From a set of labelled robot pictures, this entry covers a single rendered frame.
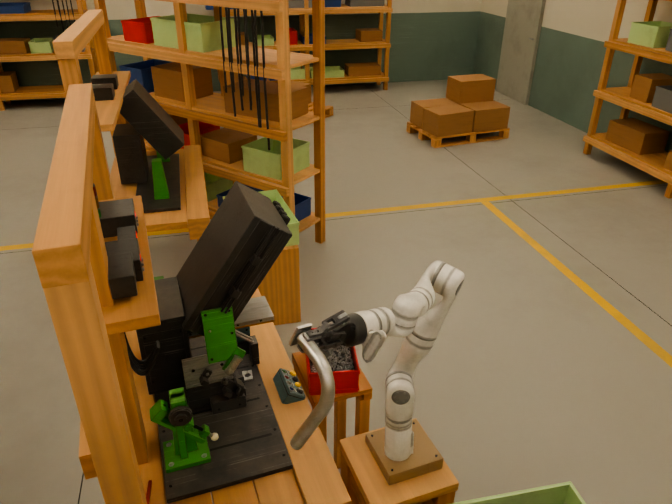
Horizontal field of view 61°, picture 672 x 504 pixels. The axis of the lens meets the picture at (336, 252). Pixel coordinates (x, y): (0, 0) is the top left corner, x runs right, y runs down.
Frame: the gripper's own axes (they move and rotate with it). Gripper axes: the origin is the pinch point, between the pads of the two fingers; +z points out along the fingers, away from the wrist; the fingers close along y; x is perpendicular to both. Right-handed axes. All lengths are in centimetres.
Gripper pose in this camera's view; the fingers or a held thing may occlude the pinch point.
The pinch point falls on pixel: (308, 341)
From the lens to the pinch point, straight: 124.7
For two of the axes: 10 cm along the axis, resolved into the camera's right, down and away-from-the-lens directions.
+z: -7.4, 1.0, -6.6
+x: 5.6, 6.3, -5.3
